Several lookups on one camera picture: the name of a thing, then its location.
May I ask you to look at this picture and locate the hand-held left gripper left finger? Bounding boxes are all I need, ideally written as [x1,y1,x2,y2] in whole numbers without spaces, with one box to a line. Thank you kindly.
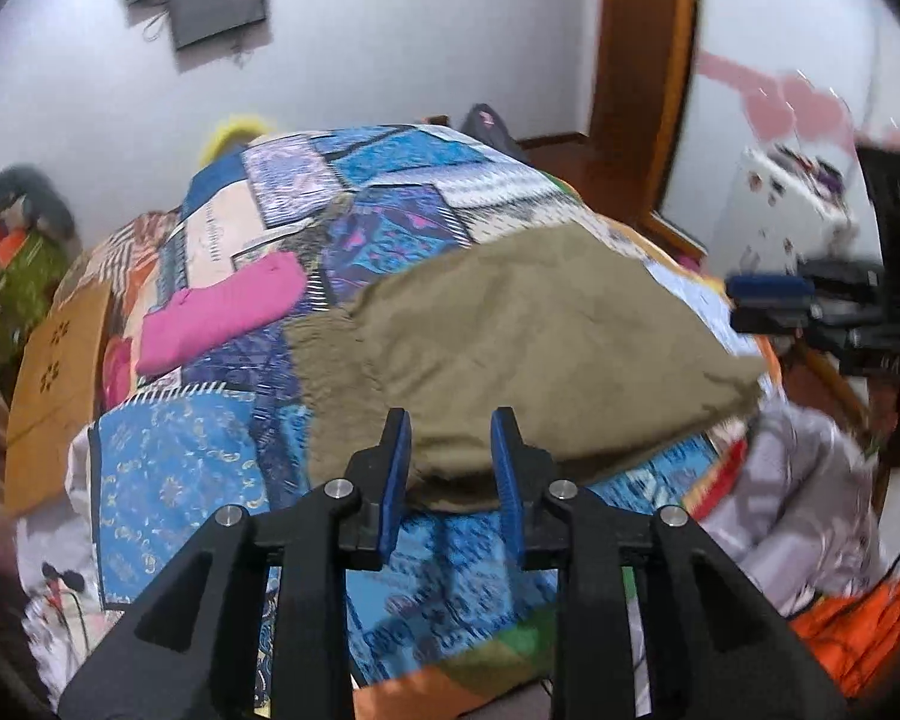
[58,406,413,720]

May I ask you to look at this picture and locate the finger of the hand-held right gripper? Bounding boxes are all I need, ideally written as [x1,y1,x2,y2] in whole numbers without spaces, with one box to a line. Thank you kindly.
[729,303,857,352]
[725,259,883,303]

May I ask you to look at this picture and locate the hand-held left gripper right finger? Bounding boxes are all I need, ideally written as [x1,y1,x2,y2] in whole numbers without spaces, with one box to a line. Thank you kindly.
[490,405,848,720]

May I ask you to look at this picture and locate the olive green pants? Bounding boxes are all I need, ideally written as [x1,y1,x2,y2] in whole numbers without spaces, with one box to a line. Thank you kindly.
[286,226,767,515]

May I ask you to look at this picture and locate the white printed bag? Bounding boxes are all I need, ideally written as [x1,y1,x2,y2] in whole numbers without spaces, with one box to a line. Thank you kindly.
[709,144,856,278]

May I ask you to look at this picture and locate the light grey cloth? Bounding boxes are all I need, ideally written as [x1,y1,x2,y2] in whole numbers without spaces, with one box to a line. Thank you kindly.
[694,397,890,612]

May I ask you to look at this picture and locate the folded pink cloth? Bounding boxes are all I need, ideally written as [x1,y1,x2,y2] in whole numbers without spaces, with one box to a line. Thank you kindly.
[135,251,307,377]

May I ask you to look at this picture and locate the blue patchwork blanket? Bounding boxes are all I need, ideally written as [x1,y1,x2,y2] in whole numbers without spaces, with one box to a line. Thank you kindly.
[88,124,785,713]

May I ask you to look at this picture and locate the dark backpack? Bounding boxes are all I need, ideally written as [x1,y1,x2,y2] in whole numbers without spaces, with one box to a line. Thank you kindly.
[461,103,533,166]

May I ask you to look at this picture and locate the orange cloth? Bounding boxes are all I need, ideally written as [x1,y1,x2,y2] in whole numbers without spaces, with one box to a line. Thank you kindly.
[787,577,900,700]

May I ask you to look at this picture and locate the white floral sheet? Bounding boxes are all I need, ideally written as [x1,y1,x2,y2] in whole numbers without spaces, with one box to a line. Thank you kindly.
[16,424,125,706]

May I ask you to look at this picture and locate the yellow fluffy item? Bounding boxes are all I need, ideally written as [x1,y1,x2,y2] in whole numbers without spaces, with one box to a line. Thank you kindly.
[199,114,278,166]

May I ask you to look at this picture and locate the green patterned cloth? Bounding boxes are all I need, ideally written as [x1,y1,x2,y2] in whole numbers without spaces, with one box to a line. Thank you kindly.
[0,229,72,383]

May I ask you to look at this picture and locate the grey plush item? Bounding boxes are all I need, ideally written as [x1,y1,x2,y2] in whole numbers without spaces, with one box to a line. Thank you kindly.
[0,165,77,241]

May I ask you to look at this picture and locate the dark box under television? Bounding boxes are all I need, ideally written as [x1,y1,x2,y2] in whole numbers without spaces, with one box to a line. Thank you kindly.
[166,0,269,52]

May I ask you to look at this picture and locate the wooden door frame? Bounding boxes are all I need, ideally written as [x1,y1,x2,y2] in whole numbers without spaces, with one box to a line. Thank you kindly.
[589,0,712,260]

